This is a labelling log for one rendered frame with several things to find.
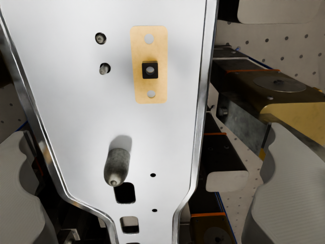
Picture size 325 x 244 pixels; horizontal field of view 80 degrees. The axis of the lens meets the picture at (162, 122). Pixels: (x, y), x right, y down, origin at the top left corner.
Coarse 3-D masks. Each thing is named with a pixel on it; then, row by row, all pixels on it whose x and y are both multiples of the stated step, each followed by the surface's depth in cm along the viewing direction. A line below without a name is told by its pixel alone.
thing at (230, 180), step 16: (208, 112) 51; (208, 128) 44; (208, 144) 38; (224, 144) 38; (208, 160) 34; (224, 160) 34; (240, 160) 34; (208, 176) 32; (224, 176) 32; (240, 176) 32
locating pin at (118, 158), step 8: (112, 152) 26; (120, 152) 26; (128, 152) 27; (112, 160) 25; (120, 160) 25; (128, 160) 26; (104, 168) 24; (112, 168) 24; (120, 168) 24; (128, 168) 26; (104, 176) 24; (112, 176) 23; (120, 176) 24; (112, 184) 23; (120, 184) 24
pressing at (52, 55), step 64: (0, 0) 18; (64, 0) 18; (128, 0) 18; (192, 0) 19; (64, 64) 21; (128, 64) 21; (192, 64) 22; (64, 128) 25; (128, 128) 25; (192, 128) 26; (64, 192) 30; (192, 192) 33
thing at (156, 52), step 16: (144, 32) 20; (160, 32) 20; (144, 48) 20; (160, 48) 20; (144, 64) 20; (160, 64) 21; (144, 80) 22; (160, 80) 22; (144, 96) 23; (160, 96) 23
